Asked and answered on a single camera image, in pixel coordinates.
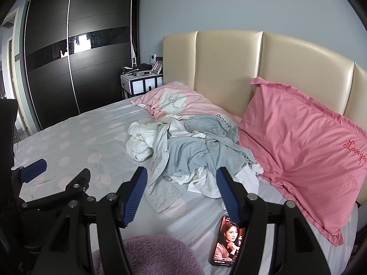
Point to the photo frame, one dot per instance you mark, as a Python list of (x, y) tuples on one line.
[(157, 68)]

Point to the pink cat print pillow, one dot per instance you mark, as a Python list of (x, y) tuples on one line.
[(177, 100)]

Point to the white wall switch panel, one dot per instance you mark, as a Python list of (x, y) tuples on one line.
[(151, 58)]

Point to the white ribbed garment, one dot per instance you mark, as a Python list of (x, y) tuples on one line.
[(140, 146)]

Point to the dark sliding wardrobe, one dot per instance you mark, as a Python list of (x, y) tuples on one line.
[(48, 63)]

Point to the grey-blue garment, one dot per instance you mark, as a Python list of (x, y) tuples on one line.
[(195, 151)]

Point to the black pouch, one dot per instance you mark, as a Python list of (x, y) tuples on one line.
[(144, 67)]

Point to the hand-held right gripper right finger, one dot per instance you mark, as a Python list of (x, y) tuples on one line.
[(228, 197)]

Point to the white nightstand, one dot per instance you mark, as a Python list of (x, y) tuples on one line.
[(137, 84)]

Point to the bed with dotted sheet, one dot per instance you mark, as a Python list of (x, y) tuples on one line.
[(71, 137)]

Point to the light grey garment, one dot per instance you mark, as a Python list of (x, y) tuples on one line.
[(160, 189)]

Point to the beige padded headboard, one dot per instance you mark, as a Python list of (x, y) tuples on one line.
[(229, 63)]

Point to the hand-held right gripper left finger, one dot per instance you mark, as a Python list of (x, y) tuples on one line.
[(133, 200)]

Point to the white shirt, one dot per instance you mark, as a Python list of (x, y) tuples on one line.
[(200, 183)]

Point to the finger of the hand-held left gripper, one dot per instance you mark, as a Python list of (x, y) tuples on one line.
[(78, 182), (34, 172)]

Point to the smartphone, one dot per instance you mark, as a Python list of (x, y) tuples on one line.
[(226, 243)]

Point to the plain pink pillow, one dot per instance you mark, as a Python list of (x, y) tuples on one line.
[(292, 149)]

